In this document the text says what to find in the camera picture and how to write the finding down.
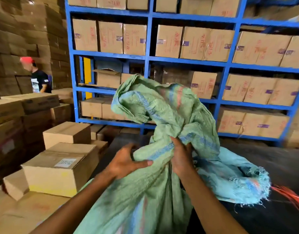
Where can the green woven sack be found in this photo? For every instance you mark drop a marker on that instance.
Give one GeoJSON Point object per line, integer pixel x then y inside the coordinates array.
{"type": "Point", "coordinates": [151, 204]}

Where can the person's right hand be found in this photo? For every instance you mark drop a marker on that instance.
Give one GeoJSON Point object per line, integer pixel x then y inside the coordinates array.
{"type": "Point", "coordinates": [183, 160]}

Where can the blue woven sack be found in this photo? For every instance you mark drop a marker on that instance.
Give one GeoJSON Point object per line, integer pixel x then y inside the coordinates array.
{"type": "Point", "coordinates": [232, 173]}

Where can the rows of red printed boxes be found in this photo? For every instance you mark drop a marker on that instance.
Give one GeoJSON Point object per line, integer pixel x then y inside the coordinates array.
{"type": "Point", "coordinates": [169, 41]}

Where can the person's left hand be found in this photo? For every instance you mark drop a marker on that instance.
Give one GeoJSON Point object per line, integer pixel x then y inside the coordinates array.
{"type": "Point", "coordinates": [125, 165]}

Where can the blue metal shelf rack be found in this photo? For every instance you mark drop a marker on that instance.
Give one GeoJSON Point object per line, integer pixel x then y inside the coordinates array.
{"type": "Point", "coordinates": [149, 58]}

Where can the yellow vertical post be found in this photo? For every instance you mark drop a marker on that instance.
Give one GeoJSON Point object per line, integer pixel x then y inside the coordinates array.
{"type": "Point", "coordinates": [87, 70]}

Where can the red cap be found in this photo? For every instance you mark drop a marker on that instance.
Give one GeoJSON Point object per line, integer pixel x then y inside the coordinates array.
{"type": "Point", "coordinates": [27, 60]}

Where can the person's right forearm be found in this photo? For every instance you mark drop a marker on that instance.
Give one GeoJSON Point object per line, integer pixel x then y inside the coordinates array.
{"type": "Point", "coordinates": [210, 209]}

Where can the person's left forearm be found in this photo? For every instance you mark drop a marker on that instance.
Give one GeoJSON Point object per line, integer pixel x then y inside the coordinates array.
{"type": "Point", "coordinates": [74, 209]}

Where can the pile of brown cardboard boxes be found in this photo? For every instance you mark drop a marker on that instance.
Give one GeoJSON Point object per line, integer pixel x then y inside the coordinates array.
{"type": "Point", "coordinates": [66, 132]}

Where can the tall stack of printed cartons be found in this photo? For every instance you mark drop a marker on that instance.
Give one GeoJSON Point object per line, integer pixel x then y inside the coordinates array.
{"type": "Point", "coordinates": [296, 138]}

